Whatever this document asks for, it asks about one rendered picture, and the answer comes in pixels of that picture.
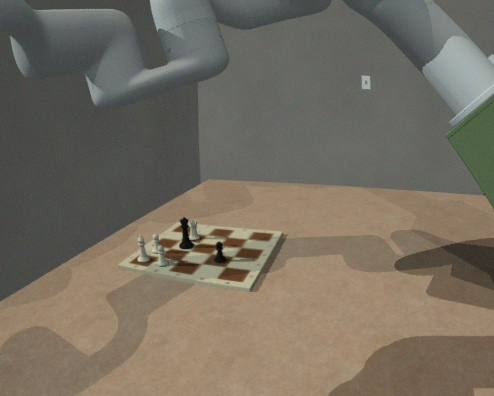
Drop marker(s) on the chessboard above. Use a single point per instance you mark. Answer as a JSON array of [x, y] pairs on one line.
[[246, 251]]

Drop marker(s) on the white bishop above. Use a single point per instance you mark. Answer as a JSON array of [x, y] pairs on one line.
[[143, 258]]

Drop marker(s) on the white pawn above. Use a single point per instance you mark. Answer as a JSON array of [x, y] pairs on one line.
[[162, 261], [156, 244]]

